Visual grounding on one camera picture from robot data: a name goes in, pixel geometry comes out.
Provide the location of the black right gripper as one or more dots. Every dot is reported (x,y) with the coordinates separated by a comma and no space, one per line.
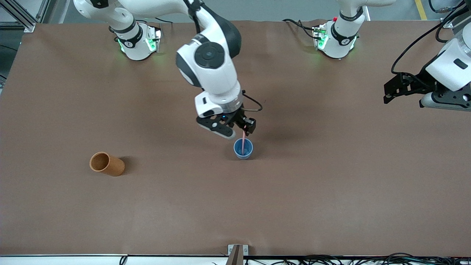
(237,116)

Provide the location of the brown table mat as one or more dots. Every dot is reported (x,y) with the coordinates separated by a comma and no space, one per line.
(235,206)

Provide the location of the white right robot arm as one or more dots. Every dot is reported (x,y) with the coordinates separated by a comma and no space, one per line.
(209,59)

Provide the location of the aluminium frame profile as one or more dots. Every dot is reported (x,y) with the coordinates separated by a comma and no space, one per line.
(22,14)
(447,24)

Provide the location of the grey metal bracket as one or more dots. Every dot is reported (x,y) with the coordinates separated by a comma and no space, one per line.
(232,249)

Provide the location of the brown cork cup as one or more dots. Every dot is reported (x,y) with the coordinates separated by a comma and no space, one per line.
(114,167)

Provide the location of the pink straw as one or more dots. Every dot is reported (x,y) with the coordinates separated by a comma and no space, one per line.
(243,141)

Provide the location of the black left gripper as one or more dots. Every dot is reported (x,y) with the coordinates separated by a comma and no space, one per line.
(422,80)

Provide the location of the blue cup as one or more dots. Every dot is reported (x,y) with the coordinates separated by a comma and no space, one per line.
(243,151)

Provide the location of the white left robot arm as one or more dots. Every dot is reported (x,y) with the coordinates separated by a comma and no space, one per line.
(450,62)

